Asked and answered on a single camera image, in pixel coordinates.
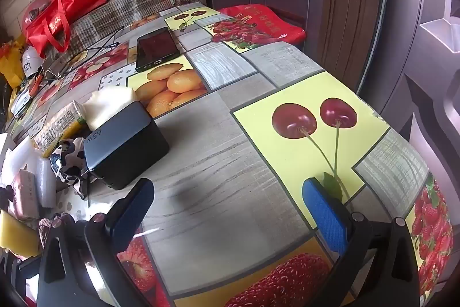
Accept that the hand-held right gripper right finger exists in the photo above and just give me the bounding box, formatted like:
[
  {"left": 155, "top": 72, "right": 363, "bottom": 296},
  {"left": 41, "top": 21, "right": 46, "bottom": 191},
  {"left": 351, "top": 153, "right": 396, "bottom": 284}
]
[{"left": 302, "top": 178, "right": 421, "bottom": 307}]

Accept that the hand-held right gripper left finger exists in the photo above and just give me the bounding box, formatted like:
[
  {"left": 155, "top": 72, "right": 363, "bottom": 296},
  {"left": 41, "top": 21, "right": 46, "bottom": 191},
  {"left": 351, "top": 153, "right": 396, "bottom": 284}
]
[{"left": 38, "top": 178, "right": 155, "bottom": 307}]

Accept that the pink grey rope knot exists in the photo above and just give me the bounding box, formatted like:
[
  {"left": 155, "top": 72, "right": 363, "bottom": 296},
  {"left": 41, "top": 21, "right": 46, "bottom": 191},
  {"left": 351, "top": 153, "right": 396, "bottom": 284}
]
[{"left": 38, "top": 213, "right": 74, "bottom": 246}]

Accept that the cow print scrunchie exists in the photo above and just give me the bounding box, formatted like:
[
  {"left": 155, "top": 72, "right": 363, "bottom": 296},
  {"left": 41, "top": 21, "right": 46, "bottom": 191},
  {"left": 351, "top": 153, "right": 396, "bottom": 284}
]
[{"left": 49, "top": 139, "right": 90, "bottom": 200}]

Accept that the white foam block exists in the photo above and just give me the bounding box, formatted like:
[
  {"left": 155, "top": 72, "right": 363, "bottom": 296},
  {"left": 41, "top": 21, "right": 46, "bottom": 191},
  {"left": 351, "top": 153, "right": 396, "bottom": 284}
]
[
  {"left": 2, "top": 136, "right": 35, "bottom": 185},
  {"left": 36, "top": 158, "right": 58, "bottom": 209}
]

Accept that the pink tissue packet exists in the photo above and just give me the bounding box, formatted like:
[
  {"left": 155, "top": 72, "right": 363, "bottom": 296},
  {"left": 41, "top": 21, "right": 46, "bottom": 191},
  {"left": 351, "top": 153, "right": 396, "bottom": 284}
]
[{"left": 9, "top": 170, "right": 40, "bottom": 219}]

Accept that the cream foam sponge piece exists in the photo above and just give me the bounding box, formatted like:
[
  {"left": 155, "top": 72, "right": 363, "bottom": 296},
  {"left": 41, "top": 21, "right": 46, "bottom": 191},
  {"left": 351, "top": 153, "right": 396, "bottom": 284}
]
[{"left": 83, "top": 86, "right": 139, "bottom": 131}]

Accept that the yellow tissue packet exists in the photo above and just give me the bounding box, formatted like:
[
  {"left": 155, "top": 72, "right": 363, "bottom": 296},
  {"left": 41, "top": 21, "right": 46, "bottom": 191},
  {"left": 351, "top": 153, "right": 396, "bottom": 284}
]
[{"left": 33, "top": 100, "right": 89, "bottom": 157}]

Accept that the yellow sponge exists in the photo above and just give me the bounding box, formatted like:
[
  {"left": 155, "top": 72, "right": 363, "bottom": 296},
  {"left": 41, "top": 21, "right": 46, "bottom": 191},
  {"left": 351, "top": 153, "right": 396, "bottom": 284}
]
[{"left": 0, "top": 210, "right": 40, "bottom": 257}]

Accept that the black 65W charger block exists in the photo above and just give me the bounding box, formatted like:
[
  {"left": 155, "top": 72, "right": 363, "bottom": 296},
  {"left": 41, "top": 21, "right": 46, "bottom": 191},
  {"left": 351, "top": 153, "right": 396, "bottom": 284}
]
[{"left": 83, "top": 101, "right": 170, "bottom": 190}]

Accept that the fruit print tablecloth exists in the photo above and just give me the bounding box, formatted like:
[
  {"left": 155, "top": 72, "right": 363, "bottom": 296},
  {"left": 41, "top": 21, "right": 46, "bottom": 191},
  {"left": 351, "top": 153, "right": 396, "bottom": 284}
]
[{"left": 0, "top": 3, "right": 455, "bottom": 307}]

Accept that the white power bank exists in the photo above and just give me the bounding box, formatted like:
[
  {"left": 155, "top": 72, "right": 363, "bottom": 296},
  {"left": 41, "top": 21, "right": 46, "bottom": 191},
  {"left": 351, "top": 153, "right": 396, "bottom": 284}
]
[{"left": 11, "top": 91, "right": 33, "bottom": 117}]

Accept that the orange small device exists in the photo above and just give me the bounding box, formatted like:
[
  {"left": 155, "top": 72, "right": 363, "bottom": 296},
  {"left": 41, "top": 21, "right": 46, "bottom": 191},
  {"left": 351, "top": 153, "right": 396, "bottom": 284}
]
[{"left": 29, "top": 75, "right": 44, "bottom": 95}]

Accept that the black smartphone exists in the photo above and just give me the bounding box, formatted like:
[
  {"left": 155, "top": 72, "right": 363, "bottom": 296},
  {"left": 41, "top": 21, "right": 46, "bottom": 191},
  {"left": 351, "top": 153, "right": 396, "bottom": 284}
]
[{"left": 135, "top": 27, "right": 180, "bottom": 73}]

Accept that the yellow bag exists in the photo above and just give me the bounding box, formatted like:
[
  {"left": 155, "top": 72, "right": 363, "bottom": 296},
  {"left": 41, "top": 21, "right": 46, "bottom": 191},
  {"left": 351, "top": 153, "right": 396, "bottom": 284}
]
[{"left": 0, "top": 37, "right": 27, "bottom": 88}]

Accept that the red woven bag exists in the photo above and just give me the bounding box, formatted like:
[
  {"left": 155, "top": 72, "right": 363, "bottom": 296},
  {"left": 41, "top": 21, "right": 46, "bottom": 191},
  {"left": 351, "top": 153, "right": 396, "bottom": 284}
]
[{"left": 218, "top": 4, "right": 307, "bottom": 45}]

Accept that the panelled door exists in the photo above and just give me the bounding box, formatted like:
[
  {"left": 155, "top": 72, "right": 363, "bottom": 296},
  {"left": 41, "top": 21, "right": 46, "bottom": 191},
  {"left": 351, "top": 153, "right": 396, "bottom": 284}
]
[{"left": 190, "top": 0, "right": 389, "bottom": 92}]

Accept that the plaid blanket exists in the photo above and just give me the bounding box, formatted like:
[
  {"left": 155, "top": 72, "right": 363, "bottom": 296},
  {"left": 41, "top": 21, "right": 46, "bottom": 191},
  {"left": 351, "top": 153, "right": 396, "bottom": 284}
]
[{"left": 47, "top": 0, "right": 207, "bottom": 68}]

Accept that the red tote bag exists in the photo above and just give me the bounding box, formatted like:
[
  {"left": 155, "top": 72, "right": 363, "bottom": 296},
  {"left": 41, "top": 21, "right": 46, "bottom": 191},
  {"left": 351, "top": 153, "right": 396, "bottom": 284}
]
[{"left": 24, "top": 0, "right": 108, "bottom": 59}]

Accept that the black cable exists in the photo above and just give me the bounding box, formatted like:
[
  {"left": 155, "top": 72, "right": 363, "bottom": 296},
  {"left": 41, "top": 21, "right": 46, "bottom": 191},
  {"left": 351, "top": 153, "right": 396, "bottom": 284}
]
[{"left": 59, "top": 26, "right": 124, "bottom": 77}]

